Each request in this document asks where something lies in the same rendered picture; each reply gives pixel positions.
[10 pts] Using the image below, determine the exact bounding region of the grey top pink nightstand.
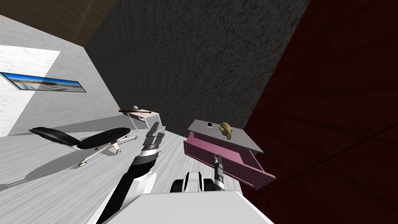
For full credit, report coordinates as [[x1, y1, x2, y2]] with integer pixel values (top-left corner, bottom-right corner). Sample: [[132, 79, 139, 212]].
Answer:
[[187, 119, 265, 155]]

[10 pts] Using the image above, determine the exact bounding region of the small white desk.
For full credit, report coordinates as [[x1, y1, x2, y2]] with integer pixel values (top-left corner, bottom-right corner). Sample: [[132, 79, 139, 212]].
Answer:
[[118, 105, 162, 130]]

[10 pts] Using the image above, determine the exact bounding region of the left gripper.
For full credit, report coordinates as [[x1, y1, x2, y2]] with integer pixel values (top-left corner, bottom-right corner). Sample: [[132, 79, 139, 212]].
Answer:
[[144, 121, 166, 147]]

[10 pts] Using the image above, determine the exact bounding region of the pink drawer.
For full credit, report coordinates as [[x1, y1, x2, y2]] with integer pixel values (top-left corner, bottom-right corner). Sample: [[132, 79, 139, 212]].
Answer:
[[183, 132, 277, 191]]

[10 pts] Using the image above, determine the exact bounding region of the blue landscape wall picture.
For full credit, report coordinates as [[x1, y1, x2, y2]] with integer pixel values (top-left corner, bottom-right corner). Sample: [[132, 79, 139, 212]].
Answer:
[[0, 71, 87, 94]]

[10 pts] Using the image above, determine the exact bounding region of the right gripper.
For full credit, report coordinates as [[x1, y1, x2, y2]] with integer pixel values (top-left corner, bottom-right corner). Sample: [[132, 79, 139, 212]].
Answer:
[[213, 154, 225, 180]]

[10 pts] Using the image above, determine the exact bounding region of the black office chair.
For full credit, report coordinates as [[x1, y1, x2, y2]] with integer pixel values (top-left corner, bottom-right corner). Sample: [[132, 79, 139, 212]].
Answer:
[[28, 126, 139, 168]]

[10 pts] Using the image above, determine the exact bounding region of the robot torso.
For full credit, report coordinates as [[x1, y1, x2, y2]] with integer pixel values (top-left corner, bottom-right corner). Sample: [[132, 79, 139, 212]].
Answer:
[[86, 190, 275, 224]]

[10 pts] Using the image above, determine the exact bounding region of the golden skull figurine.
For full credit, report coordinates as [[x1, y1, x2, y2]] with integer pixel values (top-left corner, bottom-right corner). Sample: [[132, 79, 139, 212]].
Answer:
[[218, 121, 234, 141]]

